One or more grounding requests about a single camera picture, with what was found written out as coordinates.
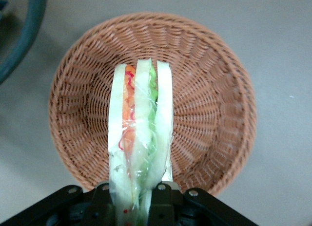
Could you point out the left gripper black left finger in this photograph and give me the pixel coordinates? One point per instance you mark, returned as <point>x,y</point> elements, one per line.
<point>73,206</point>

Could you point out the plastic triangle sandwich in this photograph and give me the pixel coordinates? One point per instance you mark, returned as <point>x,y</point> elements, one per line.
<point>141,114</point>

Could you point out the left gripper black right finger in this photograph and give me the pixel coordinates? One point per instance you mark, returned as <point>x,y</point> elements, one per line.
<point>195,209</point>

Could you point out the empty brown wicker basket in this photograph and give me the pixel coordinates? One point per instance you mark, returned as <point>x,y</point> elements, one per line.
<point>207,101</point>

